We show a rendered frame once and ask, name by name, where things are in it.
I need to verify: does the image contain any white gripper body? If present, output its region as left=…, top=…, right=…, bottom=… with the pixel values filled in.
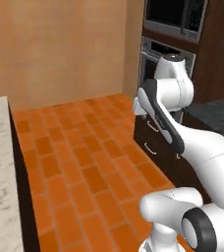
left=132, top=96, right=148, bottom=117

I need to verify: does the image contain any silver built-in oven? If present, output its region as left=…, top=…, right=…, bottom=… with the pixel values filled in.
left=138, top=35, right=196, bottom=124

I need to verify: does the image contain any silver microwave oven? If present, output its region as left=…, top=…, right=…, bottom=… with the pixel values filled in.
left=142, top=0, right=208, bottom=44

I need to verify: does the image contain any dark brown drawer cabinet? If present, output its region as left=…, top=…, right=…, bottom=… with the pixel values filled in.
left=133, top=110, right=224, bottom=206

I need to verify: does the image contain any dark brown tall cabinet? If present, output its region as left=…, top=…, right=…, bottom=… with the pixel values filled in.
left=140, top=0, right=224, bottom=105

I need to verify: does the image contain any silver drawer handle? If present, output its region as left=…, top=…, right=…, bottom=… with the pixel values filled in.
left=145, top=119, right=160, bottom=134
left=143, top=142, right=158, bottom=157

